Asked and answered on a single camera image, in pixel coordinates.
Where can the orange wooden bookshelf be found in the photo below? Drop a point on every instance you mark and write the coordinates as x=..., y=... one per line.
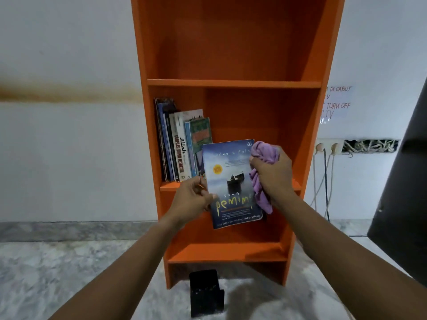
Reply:
x=233, y=39

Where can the purple cleaning cloth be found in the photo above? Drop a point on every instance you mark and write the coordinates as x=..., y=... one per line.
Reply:
x=263, y=149

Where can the black display stand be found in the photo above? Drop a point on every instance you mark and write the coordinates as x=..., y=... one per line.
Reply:
x=205, y=293

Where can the person's left hand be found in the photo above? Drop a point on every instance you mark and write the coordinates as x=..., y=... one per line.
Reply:
x=188, y=203

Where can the white paper wall note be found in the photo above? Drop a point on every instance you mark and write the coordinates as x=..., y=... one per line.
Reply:
x=337, y=103

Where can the white wall socket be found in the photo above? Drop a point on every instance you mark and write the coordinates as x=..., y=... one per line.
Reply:
x=328, y=146

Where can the dark worn comic magazine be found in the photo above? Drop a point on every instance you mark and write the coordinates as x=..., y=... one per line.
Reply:
x=155, y=129

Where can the dark brown cabinet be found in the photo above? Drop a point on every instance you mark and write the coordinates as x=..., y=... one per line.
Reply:
x=403, y=196

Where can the dark blue boat cover book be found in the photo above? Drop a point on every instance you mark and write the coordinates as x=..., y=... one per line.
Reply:
x=230, y=196

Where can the person's right forearm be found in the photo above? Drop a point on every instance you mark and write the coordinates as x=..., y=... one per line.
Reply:
x=360, y=263

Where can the person's right hand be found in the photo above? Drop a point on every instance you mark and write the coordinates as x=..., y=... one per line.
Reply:
x=273, y=179

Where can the person's left forearm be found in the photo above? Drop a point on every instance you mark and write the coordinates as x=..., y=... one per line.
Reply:
x=116, y=276

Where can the small green cover book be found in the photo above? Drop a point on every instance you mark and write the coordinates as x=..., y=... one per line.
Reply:
x=200, y=133

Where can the white cover book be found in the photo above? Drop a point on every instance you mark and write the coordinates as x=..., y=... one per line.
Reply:
x=183, y=143

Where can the cream red-titled cover book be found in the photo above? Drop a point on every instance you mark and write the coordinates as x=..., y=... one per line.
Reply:
x=176, y=153

